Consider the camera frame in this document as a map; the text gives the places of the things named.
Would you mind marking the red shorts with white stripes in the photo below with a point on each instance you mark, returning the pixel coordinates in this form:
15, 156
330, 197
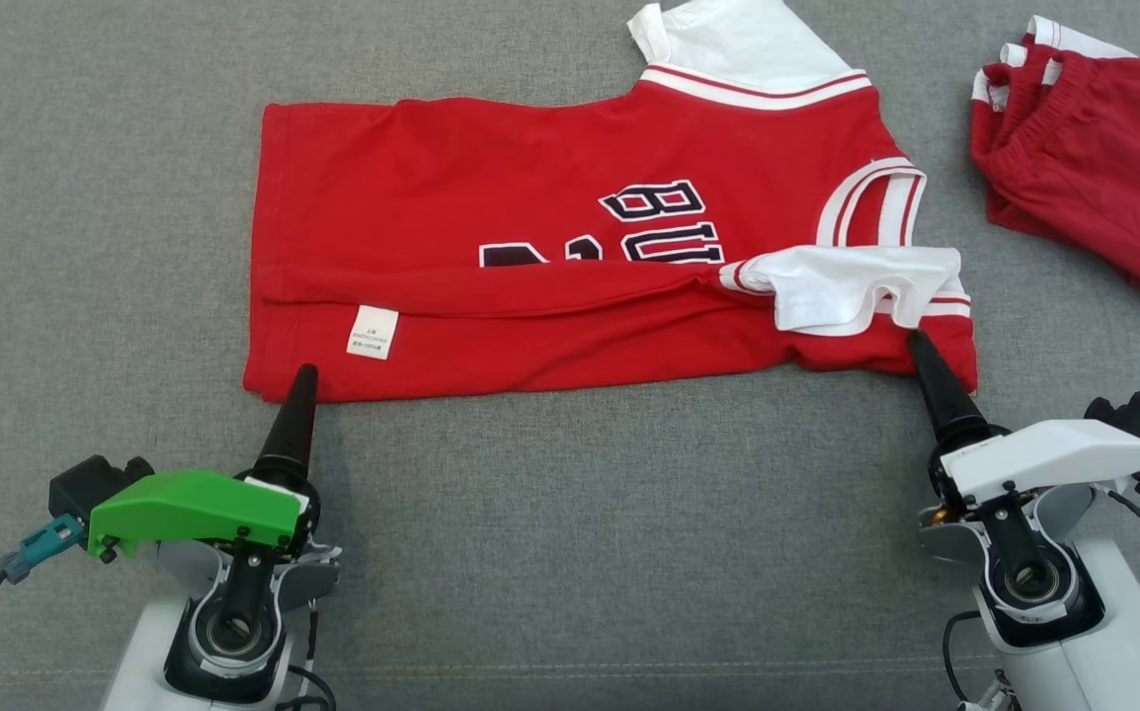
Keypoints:
1113, 168

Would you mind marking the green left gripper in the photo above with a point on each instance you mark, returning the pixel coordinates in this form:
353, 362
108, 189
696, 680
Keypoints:
195, 509

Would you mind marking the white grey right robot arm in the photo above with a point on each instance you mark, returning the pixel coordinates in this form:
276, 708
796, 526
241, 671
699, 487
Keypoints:
1123, 652

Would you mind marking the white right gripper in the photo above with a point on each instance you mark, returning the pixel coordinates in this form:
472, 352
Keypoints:
1054, 459

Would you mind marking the grey fabric sofa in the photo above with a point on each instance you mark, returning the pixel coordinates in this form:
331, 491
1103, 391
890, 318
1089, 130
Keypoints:
580, 553

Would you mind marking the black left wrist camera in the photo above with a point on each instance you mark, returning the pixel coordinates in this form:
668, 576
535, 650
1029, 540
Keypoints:
96, 484

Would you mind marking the red Bulls jersey white sleeves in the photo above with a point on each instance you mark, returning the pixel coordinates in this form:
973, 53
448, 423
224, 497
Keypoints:
530, 158

